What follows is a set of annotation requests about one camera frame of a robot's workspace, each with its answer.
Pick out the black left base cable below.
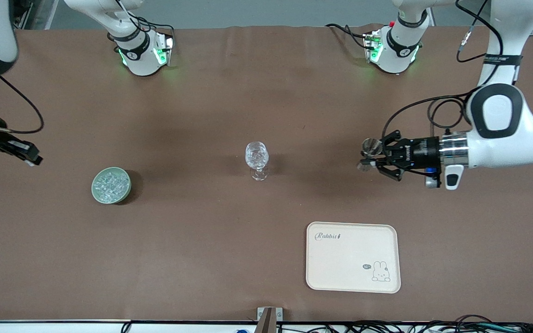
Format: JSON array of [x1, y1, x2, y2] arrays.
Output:
[[326, 23, 371, 49]]

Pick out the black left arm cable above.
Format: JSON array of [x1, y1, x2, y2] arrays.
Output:
[[381, 0, 503, 139]]

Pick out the brown wooden post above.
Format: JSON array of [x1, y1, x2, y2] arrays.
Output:
[[257, 308, 277, 333]]

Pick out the brown table mat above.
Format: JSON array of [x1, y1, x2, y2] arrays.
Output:
[[0, 24, 533, 323]]

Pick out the black cable bundle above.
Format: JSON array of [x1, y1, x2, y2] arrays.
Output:
[[278, 314, 533, 333]]

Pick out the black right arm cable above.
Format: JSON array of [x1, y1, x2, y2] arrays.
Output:
[[0, 74, 45, 135]]

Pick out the cream rabbit print tray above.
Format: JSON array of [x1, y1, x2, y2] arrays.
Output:
[[306, 222, 402, 294]]

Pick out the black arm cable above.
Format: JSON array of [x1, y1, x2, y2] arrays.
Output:
[[0, 74, 45, 135], [381, 0, 503, 139]]

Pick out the black right base cable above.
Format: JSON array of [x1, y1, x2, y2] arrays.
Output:
[[128, 16, 175, 42]]

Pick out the black base cable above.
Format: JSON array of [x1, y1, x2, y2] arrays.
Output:
[[128, 16, 175, 42], [326, 23, 371, 49]]

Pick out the silver metal jigger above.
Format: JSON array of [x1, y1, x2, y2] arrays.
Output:
[[357, 138, 384, 173]]

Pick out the clear wine glass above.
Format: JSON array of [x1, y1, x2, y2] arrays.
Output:
[[245, 142, 270, 181]]

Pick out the clear ice cubes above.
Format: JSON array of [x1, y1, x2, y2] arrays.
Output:
[[95, 170, 127, 200]]

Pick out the grey metal bracket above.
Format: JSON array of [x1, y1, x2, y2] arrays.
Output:
[[257, 307, 283, 321]]

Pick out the green round bowl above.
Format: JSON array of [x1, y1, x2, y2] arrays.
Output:
[[91, 166, 132, 205]]

